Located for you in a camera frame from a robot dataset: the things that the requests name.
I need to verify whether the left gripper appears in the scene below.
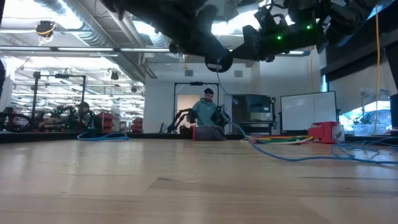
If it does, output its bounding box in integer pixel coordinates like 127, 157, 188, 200
124, 0, 231, 62

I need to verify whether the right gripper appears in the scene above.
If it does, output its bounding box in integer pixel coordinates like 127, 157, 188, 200
230, 2, 327, 62

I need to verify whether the long blue cord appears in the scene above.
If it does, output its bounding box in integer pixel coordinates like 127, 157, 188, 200
216, 70, 398, 166

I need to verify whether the black cabinet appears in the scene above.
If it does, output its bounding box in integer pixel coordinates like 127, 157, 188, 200
231, 94, 277, 134

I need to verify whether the person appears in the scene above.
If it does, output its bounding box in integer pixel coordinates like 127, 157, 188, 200
70, 101, 94, 131
190, 88, 219, 128

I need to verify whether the grey red pouch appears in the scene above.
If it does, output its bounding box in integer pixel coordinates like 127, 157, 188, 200
192, 124, 227, 142

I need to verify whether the whiteboard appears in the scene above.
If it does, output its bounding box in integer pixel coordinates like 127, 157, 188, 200
279, 90, 340, 133

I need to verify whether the red shelf cart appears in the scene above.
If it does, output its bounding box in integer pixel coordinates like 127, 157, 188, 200
132, 117, 144, 133
98, 111, 115, 130

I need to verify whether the red plastic holder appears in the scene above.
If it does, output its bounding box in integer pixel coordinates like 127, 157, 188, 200
307, 121, 346, 144

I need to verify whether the long light strip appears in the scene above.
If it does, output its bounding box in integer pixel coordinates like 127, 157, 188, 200
0, 45, 171, 54

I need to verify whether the black station stand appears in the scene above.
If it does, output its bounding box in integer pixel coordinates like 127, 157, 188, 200
30, 70, 88, 125

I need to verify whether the black gantry frame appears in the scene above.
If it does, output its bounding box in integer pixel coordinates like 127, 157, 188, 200
173, 81, 221, 134

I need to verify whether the multicolour wire bundle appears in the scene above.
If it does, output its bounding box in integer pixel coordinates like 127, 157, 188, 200
239, 134, 315, 146

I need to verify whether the silver ventilation duct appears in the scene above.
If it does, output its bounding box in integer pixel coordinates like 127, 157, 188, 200
30, 0, 158, 83

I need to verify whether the long yellow cable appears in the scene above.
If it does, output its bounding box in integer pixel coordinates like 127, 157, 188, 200
373, 4, 382, 137

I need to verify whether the short blue cord coil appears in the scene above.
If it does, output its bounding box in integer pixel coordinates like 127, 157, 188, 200
76, 130, 131, 142

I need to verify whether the yellow black cable reel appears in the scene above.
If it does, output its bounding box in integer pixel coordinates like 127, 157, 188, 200
34, 20, 57, 40

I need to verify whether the black aluminium frame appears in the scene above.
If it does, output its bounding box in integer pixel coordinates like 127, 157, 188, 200
0, 132, 398, 144

